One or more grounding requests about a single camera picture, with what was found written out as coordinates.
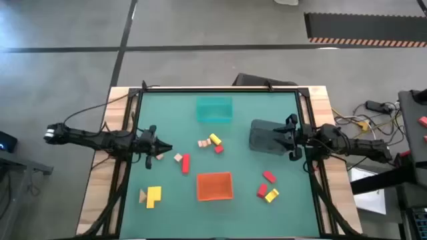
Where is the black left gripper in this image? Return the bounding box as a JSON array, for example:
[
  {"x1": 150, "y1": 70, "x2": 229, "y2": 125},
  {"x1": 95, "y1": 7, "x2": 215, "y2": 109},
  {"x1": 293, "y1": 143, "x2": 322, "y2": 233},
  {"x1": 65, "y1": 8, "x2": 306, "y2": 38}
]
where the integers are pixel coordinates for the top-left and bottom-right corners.
[{"x1": 133, "y1": 125, "x2": 173, "y2": 169}]

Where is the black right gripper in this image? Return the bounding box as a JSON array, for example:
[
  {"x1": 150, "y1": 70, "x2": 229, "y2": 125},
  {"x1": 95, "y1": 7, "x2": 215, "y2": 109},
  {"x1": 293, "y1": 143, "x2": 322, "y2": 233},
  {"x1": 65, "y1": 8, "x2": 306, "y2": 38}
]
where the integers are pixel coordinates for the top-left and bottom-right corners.
[{"x1": 273, "y1": 113, "x2": 315, "y2": 162}]

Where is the long red block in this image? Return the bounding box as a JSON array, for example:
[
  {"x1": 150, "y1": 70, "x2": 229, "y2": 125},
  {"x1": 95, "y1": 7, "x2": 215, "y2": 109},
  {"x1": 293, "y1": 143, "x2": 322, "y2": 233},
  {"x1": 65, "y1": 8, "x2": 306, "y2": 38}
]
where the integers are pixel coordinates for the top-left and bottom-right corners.
[{"x1": 181, "y1": 153, "x2": 191, "y2": 175}]

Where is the red rectangular block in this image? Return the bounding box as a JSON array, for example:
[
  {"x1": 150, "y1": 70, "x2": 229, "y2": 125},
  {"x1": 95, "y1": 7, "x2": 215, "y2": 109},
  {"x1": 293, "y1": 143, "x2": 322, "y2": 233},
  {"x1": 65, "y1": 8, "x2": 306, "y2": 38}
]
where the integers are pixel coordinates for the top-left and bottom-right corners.
[
  {"x1": 262, "y1": 170, "x2": 278, "y2": 185},
  {"x1": 256, "y1": 183, "x2": 269, "y2": 199}
]

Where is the yellow L-shaped block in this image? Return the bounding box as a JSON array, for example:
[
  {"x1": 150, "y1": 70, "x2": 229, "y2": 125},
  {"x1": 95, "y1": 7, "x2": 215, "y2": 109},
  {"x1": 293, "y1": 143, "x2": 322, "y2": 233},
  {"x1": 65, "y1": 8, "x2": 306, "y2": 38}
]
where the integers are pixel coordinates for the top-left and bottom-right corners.
[{"x1": 145, "y1": 185, "x2": 163, "y2": 209}]

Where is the gray translucent plastic bin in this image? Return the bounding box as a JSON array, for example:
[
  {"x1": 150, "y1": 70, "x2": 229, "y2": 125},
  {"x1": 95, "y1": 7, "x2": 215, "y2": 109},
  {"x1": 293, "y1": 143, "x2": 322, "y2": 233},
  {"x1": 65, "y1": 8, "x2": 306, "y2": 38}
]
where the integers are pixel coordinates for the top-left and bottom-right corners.
[{"x1": 249, "y1": 119, "x2": 292, "y2": 157}]

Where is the yellow arch block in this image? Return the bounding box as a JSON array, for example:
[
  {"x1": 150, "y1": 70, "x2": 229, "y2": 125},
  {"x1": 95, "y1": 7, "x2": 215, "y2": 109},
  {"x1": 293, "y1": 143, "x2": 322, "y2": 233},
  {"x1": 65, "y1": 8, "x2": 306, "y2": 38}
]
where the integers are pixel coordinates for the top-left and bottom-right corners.
[{"x1": 264, "y1": 188, "x2": 280, "y2": 204}]

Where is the teal plastic basket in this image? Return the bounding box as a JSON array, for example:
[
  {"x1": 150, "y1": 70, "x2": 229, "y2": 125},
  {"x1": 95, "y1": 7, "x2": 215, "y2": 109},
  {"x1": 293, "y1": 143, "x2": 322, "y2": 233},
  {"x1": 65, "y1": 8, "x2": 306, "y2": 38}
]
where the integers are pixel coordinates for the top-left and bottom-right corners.
[{"x1": 195, "y1": 96, "x2": 234, "y2": 123}]

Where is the orange plastic basket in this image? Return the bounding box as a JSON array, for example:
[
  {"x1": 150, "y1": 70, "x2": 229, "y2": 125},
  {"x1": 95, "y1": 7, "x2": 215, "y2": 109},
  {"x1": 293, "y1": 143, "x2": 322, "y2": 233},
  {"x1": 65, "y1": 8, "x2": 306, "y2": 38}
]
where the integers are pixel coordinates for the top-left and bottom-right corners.
[{"x1": 196, "y1": 171, "x2": 235, "y2": 202}]

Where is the black power strip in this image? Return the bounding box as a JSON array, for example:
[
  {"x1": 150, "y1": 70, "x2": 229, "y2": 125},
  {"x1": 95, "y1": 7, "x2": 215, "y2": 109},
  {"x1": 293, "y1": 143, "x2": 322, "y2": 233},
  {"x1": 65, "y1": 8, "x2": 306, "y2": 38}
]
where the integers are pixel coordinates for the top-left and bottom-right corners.
[{"x1": 365, "y1": 99, "x2": 394, "y2": 115}]

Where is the green table mat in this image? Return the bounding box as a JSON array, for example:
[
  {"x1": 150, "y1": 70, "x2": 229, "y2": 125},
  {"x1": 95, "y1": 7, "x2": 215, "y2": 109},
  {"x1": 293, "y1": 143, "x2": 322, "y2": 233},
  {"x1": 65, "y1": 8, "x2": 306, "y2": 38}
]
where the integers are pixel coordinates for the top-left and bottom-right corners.
[{"x1": 119, "y1": 91, "x2": 321, "y2": 239}]

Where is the white paper sheet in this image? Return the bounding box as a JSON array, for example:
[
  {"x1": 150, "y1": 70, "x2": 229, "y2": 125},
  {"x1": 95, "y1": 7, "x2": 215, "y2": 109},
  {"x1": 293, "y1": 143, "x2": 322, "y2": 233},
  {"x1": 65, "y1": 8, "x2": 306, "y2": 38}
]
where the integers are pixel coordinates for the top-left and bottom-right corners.
[{"x1": 349, "y1": 166, "x2": 387, "y2": 216}]

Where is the black side table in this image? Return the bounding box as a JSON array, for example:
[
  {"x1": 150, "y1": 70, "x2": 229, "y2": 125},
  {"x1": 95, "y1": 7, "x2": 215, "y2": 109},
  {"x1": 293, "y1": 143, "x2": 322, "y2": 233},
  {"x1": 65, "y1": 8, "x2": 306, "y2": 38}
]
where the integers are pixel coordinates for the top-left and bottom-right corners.
[{"x1": 398, "y1": 89, "x2": 427, "y2": 187}]

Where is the long black hazard-striped floor mat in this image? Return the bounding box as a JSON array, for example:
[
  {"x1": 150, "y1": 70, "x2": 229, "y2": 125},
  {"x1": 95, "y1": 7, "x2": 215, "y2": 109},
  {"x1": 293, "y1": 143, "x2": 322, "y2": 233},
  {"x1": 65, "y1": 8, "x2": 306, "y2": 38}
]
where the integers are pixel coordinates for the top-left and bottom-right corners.
[{"x1": 304, "y1": 12, "x2": 427, "y2": 48}]

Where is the black electronic device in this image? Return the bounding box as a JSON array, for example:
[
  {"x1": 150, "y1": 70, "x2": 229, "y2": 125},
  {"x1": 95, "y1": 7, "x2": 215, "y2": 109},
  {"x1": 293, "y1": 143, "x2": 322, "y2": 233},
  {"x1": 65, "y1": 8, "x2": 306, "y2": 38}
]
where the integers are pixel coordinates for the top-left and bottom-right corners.
[{"x1": 0, "y1": 131, "x2": 18, "y2": 153}]

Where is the blue grid crate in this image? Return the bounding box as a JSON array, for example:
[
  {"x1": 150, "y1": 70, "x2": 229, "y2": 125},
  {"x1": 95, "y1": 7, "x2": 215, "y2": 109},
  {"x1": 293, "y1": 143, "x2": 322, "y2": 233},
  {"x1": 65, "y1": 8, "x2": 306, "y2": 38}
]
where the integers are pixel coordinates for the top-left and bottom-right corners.
[{"x1": 412, "y1": 206, "x2": 427, "y2": 240}]

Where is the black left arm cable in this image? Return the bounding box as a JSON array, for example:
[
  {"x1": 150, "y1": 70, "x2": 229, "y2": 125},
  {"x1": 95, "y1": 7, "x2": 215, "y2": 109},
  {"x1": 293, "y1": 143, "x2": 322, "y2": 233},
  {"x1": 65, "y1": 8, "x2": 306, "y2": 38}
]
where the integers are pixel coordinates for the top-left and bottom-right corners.
[{"x1": 63, "y1": 94, "x2": 130, "y2": 126}]

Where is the black table frame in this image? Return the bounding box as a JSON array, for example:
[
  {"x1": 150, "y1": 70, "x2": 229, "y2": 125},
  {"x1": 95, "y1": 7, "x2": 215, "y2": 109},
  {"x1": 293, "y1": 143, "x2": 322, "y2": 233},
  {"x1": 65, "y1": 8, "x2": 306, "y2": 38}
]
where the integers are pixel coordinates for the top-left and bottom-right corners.
[{"x1": 89, "y1": 81, "x2": 354, "y2": 240}]

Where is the black slanted frame bar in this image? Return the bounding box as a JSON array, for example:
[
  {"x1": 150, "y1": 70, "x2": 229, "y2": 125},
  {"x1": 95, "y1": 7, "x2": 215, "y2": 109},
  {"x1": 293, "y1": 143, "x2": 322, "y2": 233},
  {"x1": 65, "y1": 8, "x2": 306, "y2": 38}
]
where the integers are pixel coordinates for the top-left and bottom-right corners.
[{"x1": 350, "y1": 165, "x2": 418, "y2": 196}]

